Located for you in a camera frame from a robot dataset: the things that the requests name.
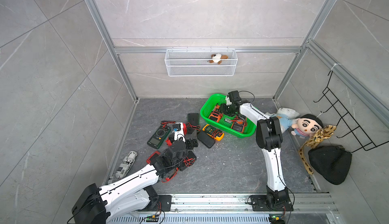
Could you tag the white wire wall basket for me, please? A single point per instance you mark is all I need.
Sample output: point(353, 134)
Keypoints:
point(194, 62)

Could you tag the red multimeter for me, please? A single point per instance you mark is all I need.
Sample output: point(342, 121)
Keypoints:
point(179, 131)

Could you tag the black fabric bag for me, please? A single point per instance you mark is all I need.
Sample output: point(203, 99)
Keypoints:
point(332, 162)

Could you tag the white black patterned tool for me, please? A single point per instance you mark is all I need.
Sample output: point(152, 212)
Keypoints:
point(126, 165)

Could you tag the cartoon boy plush doll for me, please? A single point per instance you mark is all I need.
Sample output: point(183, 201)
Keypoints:
point(306, 126)

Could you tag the small black multimeter with leads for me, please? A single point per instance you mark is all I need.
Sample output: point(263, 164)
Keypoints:
point(187, 161)

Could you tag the orange multimeter with leads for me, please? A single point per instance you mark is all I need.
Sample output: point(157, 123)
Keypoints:
point(216, 115)

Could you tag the red flat multimeter case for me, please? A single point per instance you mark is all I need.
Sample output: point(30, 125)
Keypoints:
point(165, 165)

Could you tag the black wire wall rack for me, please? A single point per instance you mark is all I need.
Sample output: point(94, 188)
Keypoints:
point(361, 141)

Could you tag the black multimeter far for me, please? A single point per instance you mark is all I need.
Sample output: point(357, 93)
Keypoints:
point(193, 119)

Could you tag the dark green multimeter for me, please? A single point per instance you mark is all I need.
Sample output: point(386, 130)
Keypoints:
point(159, 137)

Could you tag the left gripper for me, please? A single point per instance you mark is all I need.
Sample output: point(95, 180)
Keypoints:
point(184, 143)

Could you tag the small brown white plush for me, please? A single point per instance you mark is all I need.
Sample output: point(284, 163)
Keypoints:
point(217, 58)

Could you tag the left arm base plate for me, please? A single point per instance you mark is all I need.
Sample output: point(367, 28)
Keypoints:
point(160, 202)

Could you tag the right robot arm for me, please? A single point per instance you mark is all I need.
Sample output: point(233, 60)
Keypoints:
point(269, 139)

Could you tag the black multimeter face down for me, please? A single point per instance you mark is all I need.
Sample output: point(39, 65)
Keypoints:
point(204, 138)

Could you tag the green plastic basket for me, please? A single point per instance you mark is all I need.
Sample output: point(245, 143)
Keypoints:
point(208, 107)

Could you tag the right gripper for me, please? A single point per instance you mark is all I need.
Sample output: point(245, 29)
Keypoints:
point(222, 109)

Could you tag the orange grey Victor multimeter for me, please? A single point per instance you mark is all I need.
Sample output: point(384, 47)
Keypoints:
point(239, 124)

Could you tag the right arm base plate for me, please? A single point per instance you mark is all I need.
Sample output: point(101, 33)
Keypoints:
point(263, 203)

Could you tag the leopard print cloth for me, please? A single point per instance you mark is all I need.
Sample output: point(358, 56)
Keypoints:
point(313, 143)

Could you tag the yellow multimeter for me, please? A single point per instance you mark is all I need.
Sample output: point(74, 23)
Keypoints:
point(213, 132)

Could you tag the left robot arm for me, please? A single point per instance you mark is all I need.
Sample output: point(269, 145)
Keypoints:
point(100, 205)

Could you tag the white blue plush bear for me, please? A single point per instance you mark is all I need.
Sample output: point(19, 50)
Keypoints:
point(287, 117)

